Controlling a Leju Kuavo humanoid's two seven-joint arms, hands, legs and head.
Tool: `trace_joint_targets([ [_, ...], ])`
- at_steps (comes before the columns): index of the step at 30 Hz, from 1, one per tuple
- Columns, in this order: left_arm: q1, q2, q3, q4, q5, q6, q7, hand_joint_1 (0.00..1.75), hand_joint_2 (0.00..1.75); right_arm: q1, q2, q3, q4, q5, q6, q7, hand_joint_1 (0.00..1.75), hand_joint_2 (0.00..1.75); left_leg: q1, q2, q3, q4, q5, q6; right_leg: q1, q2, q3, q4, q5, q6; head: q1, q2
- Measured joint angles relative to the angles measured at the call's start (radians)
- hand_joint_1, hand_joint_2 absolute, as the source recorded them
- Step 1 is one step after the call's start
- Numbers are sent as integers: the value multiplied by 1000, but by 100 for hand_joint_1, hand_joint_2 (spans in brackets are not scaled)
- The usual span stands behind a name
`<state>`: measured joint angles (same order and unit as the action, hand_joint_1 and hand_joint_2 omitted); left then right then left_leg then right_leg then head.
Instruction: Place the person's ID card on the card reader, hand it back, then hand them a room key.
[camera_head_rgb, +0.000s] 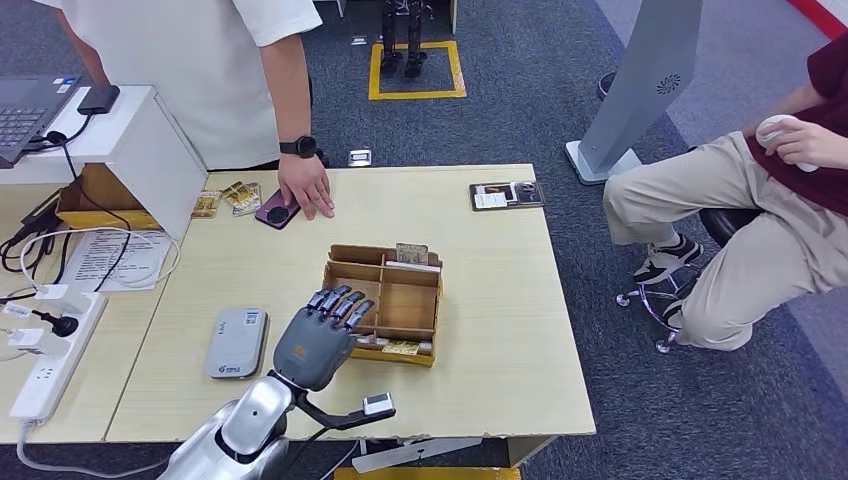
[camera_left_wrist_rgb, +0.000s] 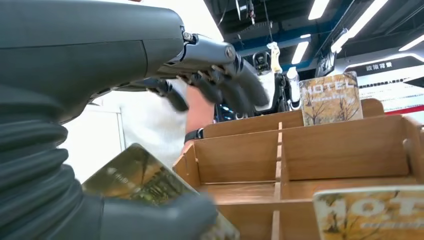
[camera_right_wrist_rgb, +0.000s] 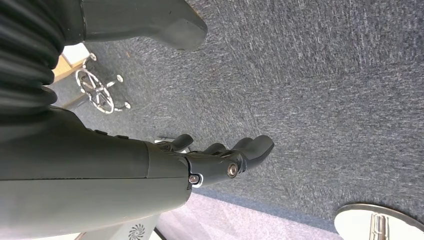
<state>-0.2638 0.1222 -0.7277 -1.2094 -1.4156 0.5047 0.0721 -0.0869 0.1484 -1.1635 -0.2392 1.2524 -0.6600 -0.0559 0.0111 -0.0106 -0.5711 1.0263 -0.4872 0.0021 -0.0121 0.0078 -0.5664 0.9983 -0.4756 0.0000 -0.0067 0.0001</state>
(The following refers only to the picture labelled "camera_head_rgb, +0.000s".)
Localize person's left hand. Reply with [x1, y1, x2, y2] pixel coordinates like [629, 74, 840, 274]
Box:
[761, 117, 848, 170]
[276, 153, 336, 221]

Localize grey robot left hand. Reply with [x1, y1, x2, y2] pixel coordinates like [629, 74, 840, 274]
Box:
[272, 284, 376, 393]

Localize dark purple smartphone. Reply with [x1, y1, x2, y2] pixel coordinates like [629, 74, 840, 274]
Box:
[254, 188, 303, 231]

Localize white handheld device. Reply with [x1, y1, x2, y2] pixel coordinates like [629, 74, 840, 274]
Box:
[755, 113, 821, 174]

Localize grey card reader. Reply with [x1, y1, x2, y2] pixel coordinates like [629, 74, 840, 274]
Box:
[203, 306, 270, 381]

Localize cardboard organiser box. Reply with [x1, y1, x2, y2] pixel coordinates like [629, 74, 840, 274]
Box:
[322, 243, 445, 369]

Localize pale printed upright card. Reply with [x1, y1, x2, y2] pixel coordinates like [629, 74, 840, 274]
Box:
[396, 242, 430, 266]

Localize person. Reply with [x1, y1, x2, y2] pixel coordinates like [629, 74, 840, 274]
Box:
[33, 0, 336, 221]
[602, 33, 848, 354]

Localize black wrist watch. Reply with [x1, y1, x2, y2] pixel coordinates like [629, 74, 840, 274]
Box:
[278, 135, 319, 160]

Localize black stool chrome base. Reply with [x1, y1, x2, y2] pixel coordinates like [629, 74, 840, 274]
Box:
[614, 208, 763, 356]

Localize white box stand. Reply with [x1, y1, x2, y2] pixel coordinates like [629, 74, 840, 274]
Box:
[0, 84, 209, 241]

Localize black humanoid robot legs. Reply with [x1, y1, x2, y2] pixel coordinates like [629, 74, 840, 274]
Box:
[379, 0, 431, 81]

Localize grey kiosk stand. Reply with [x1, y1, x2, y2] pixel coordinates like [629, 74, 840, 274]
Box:
[564, 0, 705, 188]

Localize open yellow cardboard box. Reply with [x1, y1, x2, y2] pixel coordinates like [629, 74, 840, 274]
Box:
[56, 160, 164, 231]

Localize printed paper sheet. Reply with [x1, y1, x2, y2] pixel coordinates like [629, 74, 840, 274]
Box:
[60, 228, 175, 293]

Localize black flat adapter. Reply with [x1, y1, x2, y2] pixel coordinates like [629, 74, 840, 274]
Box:
[76, 84, 121, 116]

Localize desk leg panel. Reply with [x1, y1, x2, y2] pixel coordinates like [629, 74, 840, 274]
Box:
[506, 435, 559, 469]

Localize black plug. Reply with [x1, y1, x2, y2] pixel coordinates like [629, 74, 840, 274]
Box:
[33, 308, 81, 338]

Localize white charger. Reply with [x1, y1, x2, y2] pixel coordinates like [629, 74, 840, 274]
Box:
[34, 283, 94, 316]

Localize black power brick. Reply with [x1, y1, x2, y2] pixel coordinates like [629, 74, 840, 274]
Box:
[19, 190, 66, 231]

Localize white power strip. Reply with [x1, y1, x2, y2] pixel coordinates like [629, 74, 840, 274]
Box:
[8, 291, 109, 425]

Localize dark laptop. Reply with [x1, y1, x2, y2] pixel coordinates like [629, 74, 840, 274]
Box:
[0, 72, 84, 169]

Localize white plug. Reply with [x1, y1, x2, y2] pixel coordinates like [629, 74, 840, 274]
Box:
[6, 326, 73, 359]

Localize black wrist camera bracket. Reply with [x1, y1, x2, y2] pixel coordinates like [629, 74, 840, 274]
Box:
[291, 390, 397, 432]

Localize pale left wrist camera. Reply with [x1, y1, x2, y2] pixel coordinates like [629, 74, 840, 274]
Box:
[362, 392, 397, 419]

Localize white desk bracket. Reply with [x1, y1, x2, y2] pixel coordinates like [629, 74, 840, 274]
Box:
[351, 437, 485, 475]

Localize white looped cable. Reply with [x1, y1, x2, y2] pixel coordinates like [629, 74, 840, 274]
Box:
[19, 226, 183, 289]

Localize black cable bundle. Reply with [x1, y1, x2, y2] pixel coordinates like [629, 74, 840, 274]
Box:
[0, 225, 68, 293]

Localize white power strip cable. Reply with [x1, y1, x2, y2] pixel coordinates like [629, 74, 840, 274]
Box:
[16, 422, 167, 480]

